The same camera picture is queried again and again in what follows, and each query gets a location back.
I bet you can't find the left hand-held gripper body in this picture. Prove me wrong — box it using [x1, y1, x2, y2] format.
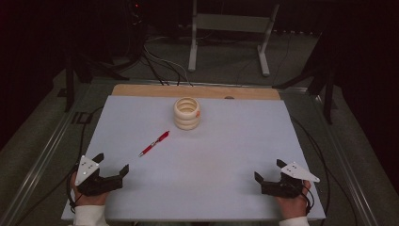
[74, 154, 123, 197]

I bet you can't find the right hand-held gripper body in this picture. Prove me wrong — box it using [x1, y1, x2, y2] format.
[261, 161, 321, 199]

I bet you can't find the red pen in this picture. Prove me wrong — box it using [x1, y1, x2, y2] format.
[138, 130, 170, 158]

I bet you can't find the cream ribbed pen holder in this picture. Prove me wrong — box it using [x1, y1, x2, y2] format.
[172, 96, 201, 132]

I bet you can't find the person's left hand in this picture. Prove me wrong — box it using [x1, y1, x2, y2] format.
[70, 171, 109, 207]

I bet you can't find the person's right hand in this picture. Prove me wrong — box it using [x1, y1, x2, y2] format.
[275, 181, 311, 222]

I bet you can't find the white table mat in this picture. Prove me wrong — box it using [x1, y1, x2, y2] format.
[60, 95, 327, 222]

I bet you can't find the black tripod stand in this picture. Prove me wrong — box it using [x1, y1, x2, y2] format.
[63, 51, 130, 113]
[272, 29, 338, 125]

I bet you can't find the black equipment tower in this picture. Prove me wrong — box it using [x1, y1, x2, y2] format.
[124, 0, 148, 61]

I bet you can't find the white metal stand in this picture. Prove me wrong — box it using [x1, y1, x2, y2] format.
[187, 0, 280, 77]

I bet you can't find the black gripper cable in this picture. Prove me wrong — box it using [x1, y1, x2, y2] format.
[65, 105, 105, 215]
[289, 115, 331, 226]

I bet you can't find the metal floor rail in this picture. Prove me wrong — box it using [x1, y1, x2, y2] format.
[0, 82, 92, 226]
[309, 93, 381, 226]

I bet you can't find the bundle of floor cables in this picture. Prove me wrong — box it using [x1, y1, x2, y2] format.
[141, 43, 195, 88]

